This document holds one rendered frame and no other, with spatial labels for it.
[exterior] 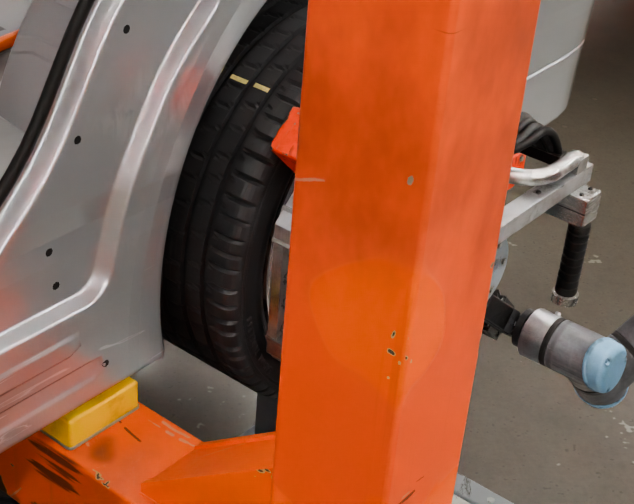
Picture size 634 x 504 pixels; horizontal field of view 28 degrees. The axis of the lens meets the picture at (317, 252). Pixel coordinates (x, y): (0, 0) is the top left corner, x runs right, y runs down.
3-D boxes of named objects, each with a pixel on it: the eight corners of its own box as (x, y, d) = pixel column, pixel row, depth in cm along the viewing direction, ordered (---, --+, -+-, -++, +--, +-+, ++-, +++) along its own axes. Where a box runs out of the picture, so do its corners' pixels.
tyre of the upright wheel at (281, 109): (375, -79, 214) (90, 80, 174) (492, -43, 202) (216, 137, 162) (372, 229, 255) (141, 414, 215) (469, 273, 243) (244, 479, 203)
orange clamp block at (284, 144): (317, 131, 180) (292, 103, 172) (361, 150, 176) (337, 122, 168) (293, 173, 179) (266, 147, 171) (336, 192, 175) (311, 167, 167)
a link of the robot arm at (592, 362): (608, 404, 215) (598, 387, 206) (544, 373, 221) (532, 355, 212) (634, 357, 216) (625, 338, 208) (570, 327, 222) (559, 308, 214)
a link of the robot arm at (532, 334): (533, 356, 213) (559, 307, 214) (508, 344, 215) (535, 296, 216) (545, 370, 220) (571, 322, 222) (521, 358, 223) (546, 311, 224)
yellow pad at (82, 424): (77, 368, 191) (76, 341, 189) (141, 407, 184) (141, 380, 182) (5, 409, 182) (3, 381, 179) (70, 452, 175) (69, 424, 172)
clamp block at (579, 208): (547, 197, 203) (553, 168, 200) (597, 218, 198) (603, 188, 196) (531, 208, 199) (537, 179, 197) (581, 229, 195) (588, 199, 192)
